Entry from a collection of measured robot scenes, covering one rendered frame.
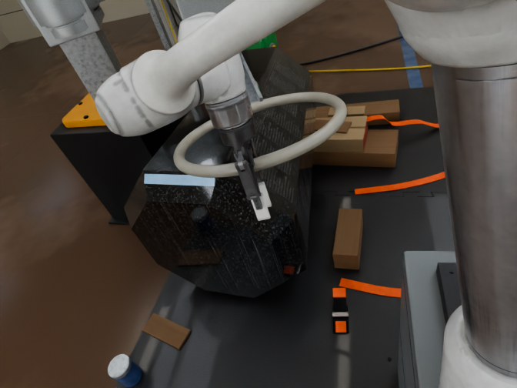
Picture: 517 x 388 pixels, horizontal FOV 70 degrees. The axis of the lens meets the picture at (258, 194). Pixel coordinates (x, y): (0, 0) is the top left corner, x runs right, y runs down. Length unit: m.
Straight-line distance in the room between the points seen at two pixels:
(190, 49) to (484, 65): 0.38
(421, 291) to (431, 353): 0.14
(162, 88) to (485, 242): 0.45
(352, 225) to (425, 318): 1.07
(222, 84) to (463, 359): 0.56
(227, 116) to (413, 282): 0.57
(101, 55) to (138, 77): 1.56
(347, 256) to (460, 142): 1.55
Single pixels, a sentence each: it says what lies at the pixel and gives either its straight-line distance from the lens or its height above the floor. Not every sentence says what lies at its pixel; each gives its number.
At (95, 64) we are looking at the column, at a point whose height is 1.00.
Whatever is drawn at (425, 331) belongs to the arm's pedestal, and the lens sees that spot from 0.90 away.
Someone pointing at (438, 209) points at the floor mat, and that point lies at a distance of 2.17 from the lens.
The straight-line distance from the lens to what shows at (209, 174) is 0.85.
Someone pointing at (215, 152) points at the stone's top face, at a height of 0.82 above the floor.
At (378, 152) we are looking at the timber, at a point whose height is 0.13.
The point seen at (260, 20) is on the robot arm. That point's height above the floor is 1.45.
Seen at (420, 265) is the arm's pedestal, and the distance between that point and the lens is 0.98.
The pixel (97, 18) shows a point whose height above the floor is 1.20.
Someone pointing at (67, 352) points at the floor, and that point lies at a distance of 2.28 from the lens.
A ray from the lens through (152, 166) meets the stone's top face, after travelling 1.49.
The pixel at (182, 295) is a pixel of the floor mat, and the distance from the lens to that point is 2.06.
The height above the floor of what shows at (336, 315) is 0.04.
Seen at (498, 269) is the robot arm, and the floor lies 1.31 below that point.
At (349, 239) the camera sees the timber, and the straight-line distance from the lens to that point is 1.87.
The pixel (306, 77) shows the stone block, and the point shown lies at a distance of 2.07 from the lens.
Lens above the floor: 1.61
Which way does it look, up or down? 42 degrees down
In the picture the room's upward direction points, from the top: 19 degrees counter-clockwise
